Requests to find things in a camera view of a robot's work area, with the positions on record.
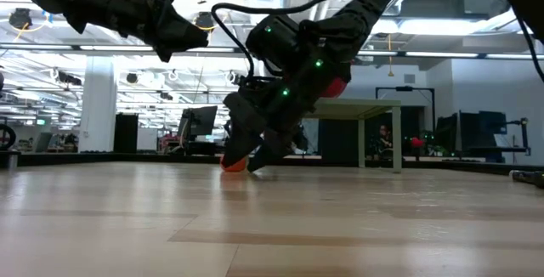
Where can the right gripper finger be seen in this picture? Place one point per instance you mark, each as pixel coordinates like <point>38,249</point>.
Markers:
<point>242,132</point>
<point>270,151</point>

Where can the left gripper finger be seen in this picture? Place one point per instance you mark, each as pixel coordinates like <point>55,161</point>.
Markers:
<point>174,26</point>

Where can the small round orange fruit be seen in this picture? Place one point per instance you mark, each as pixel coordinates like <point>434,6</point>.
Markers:
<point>236,167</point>

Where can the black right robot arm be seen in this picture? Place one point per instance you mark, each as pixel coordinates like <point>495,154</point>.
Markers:
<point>361,9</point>

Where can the black ceiling spotlight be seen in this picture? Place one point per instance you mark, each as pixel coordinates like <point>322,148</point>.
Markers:
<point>20,18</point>
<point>205,21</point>

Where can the dark computer monitor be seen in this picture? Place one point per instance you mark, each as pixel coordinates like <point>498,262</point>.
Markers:
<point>200,122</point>

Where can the red plastic basket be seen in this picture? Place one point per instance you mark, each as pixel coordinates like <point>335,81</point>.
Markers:
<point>336,88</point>

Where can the person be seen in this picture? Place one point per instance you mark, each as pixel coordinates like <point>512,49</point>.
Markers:
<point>384,139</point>

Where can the white pillar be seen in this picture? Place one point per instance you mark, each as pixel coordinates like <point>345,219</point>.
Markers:
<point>98,103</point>

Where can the black cabinet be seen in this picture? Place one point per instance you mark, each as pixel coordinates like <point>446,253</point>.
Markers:
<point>126,132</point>

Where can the small red round object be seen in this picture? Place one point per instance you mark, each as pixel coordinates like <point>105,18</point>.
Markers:
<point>417,142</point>

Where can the long ceiling light strip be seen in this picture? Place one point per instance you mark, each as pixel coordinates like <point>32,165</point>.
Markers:
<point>442,54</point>

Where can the black desk monitor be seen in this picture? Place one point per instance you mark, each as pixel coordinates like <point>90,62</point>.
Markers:
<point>448,132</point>
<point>489,126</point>

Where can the rectangular ceiling light panel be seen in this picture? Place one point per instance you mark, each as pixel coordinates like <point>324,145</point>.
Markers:
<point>442,26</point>

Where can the black wheel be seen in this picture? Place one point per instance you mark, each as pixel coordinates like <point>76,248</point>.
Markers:
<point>6,137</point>

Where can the grey metal cylinder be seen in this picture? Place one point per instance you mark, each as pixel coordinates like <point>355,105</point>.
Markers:
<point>10,160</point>

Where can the black metal frame stand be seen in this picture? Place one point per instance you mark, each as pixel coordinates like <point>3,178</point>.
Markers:
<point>404,89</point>

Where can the grey wall box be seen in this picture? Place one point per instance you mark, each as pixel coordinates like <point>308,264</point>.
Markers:
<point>409,78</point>

